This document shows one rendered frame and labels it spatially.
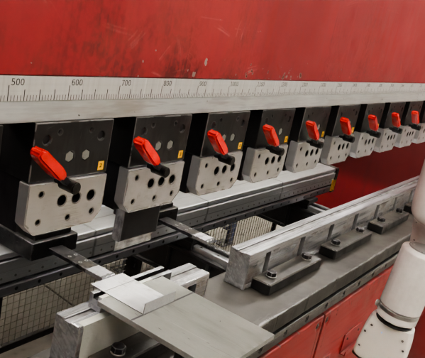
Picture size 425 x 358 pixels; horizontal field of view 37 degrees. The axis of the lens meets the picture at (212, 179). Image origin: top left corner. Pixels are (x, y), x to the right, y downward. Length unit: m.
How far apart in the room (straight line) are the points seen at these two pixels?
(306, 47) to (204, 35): 0.39
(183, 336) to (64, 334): 0.21
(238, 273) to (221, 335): 0.48
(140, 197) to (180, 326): 0.23
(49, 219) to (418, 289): 0.72
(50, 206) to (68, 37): 0.24
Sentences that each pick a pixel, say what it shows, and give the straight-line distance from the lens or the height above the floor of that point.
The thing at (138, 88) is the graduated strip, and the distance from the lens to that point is 0.99.
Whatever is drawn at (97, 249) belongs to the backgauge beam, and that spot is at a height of 0.93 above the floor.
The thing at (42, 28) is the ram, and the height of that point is 1.46.
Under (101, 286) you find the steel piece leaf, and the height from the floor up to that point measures 1.00.
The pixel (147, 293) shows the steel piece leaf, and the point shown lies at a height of 1.00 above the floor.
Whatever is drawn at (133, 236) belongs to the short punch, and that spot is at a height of 1.11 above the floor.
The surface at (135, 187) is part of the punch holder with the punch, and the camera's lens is 1.05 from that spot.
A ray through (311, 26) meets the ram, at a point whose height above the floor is 1.52.
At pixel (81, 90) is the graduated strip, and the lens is 0.91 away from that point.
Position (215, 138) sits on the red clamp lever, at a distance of 1.14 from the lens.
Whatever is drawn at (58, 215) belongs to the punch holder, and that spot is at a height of 1.20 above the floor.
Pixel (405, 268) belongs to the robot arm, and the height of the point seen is 1.12.
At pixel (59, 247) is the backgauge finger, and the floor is 1.00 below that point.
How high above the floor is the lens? 1.54
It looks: 16 degrees down
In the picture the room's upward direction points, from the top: 12 degrees clockwise
